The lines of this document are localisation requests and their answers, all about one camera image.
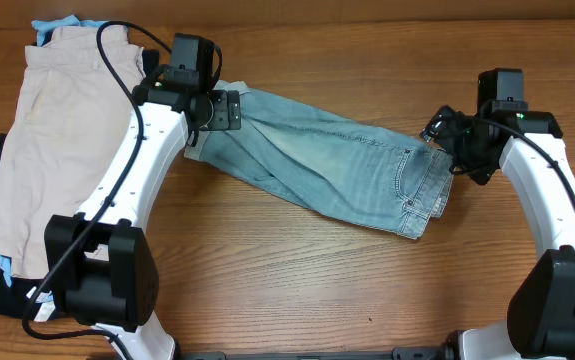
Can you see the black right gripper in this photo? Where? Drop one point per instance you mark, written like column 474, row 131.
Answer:
column 480, row 170

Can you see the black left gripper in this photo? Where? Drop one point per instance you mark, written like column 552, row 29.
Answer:
column 226, row 106

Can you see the light blue denim shorts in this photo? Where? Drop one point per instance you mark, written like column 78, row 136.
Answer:
column 364, row 175

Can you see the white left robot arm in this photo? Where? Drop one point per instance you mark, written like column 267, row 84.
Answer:
column 101, row 269

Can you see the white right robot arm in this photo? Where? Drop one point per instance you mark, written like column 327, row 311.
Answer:
column 528, row 148

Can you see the beige shorts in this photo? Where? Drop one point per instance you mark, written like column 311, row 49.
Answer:
column 67, row 150

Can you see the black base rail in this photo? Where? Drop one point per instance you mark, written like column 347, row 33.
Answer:
column 317, row 355

